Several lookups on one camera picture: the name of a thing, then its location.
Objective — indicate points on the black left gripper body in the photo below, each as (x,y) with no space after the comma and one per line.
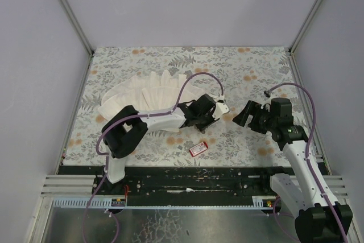
(207,111)

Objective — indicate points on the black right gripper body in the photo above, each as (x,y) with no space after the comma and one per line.
(253,115)

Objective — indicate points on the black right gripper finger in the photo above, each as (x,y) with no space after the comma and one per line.
(251,108)
(242,117)

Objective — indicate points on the red white staples box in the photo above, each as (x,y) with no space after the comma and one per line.
(198,149)

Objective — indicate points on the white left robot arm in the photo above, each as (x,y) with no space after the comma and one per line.
(125,131)

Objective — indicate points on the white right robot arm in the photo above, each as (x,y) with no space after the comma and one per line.
(319,216)

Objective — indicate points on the floral table mat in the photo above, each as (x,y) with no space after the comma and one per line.
(238,73)

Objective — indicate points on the white folded cloth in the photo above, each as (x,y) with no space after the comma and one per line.
(150,93)

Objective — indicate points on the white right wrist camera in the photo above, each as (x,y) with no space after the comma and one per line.
(267,102)

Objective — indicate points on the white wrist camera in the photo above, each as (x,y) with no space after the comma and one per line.
(220,109)
(267,102)

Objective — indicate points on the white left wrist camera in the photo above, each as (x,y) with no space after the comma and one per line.
(220,109)

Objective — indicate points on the right aluminium frame post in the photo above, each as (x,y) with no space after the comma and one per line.
(305,26)

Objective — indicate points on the aluminium frame post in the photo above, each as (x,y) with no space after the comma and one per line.
(305,26)
(67,9)

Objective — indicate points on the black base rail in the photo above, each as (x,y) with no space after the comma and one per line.
(238,181)

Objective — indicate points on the white cable duct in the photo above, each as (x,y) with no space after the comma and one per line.
(184,200)

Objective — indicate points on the left aluminium frame post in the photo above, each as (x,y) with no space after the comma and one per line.
(67,9)

